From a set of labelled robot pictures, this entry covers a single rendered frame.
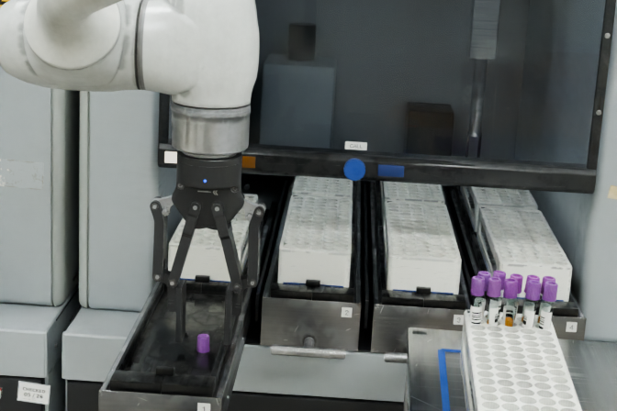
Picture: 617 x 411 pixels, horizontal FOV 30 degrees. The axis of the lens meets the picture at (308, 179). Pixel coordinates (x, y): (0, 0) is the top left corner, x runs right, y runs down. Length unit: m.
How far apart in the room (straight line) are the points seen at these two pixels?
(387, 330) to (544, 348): 0.36
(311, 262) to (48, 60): 0.53
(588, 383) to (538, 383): 0.18
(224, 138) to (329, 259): 0.37
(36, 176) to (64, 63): 0.46
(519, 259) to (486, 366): 0.43
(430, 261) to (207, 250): 0.31
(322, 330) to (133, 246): 0.30
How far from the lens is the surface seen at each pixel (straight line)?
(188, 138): 1.29
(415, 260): 1.60
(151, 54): 1.27
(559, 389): 1.20
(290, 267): 1.60
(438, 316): 1.59
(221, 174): 1.30
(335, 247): 1.62
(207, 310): 1.54
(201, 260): 1.60
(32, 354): 1.67
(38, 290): 1.73
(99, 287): 1.71
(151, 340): 1.44
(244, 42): 1.27
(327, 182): 1.97
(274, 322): 1.59
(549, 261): 1.64
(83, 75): 1.27
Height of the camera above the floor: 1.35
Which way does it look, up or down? 14 degrees down
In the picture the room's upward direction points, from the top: 3 degrees clockwise
